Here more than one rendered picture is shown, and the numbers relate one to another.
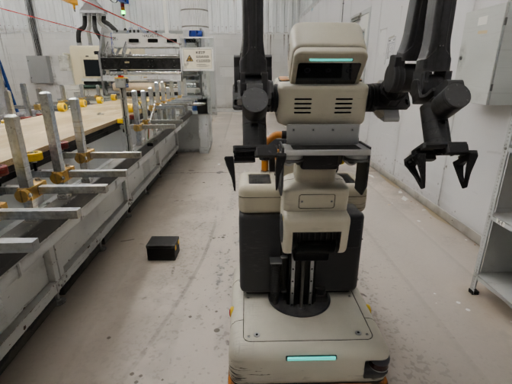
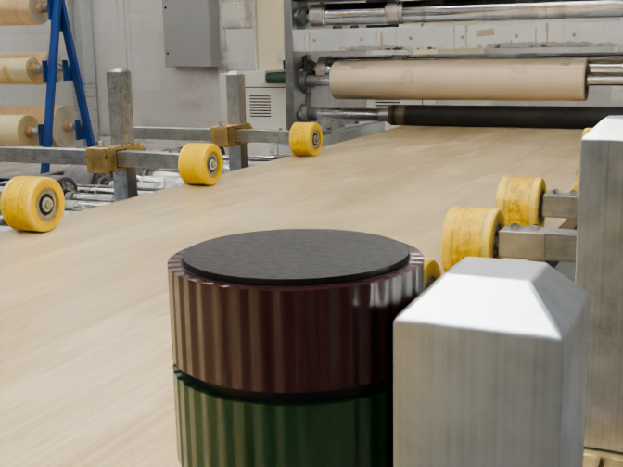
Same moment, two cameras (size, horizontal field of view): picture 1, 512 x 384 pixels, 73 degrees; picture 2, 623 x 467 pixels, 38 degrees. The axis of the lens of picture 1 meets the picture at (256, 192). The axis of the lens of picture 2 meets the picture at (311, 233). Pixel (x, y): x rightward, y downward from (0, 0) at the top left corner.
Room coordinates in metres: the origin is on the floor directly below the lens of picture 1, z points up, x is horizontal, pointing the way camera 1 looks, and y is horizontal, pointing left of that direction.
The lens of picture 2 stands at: (2.82, 0.89, 1.16)
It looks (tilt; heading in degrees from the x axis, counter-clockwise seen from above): 12 degrees down; 27
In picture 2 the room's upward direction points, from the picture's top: 1 degrees counter-clockwise
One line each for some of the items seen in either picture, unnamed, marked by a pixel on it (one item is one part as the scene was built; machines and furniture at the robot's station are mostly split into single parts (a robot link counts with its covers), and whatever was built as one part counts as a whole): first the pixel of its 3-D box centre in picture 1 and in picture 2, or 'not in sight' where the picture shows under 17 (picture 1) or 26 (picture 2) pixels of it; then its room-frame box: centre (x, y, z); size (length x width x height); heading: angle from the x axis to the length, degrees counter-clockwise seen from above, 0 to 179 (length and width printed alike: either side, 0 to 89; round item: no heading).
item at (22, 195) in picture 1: (31, 190); not in sight; (1.28, 0.88, 0.81); 0.14 x 0.06 x 0.05; 2
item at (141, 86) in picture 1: (153, 86); (520, 80); (5.59, 1.59, 1.05); 1.43 x 0.12 x 0.12; 92
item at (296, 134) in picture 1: (321, 159); not in sight; (1.05, -0.20, 0.99); 0.28 x 0.16 x 0.22; 92
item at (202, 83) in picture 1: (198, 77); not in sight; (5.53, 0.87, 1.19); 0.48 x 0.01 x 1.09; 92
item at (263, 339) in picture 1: (298, 318); not in sight; (1.34, -0.20, 0.16); 0.67 x 0.64 x 0.25; 2
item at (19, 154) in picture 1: (24, 178); not in sight; (1.26, 0.88, 0.87); 0.04 x 0.04 x 0.48; 2
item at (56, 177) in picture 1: (62, 174); not in sight; (1.53, 0.89, 0.81); 0.14 x 0.06 x 0.05; 2
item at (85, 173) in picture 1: (79, 174); not in sight; (1.55, 0.82, 0.80); 0.43 x 0.03 x 0.04; 92
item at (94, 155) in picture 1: (100, 155); not in sight; (1.80, 0.83, 0.83); 0.43 x 0.03 x 0.04; 92
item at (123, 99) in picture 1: (126, 120); not in sight; (2.50, 0.93, 0.93); 0.05 x 0.05 x 0.45; 2
